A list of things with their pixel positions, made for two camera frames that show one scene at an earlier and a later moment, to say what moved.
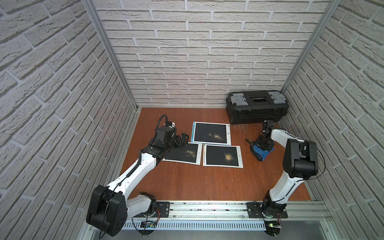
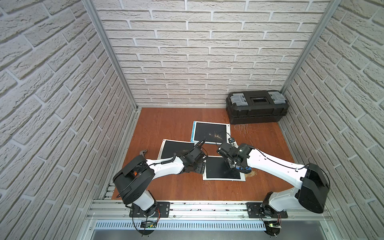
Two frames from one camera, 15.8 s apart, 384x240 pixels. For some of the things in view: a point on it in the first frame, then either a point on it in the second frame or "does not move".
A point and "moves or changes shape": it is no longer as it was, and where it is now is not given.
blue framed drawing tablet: [211, 133] does not move
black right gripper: [258, 143] to [229, 165]
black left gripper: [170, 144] to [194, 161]
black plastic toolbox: [249, 107] does not move
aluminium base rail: [231, 215] does not move
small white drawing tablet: [222, 156] moves or changes shape
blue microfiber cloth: [260, 153] moves or changes shape
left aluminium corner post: [91, 4] does not move
